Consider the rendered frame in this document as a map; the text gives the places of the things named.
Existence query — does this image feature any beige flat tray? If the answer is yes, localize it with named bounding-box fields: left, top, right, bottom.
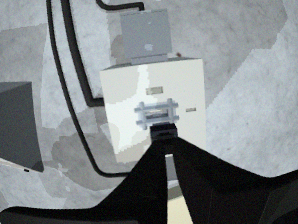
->
left=168, top=185, right=193, bottom=224

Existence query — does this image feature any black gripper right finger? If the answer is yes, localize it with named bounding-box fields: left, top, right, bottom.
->
left=172, top=136, right=298, bottom=224

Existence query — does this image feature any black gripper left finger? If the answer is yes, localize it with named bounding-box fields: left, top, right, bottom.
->
left=0, top=139, right=168, bottom=224

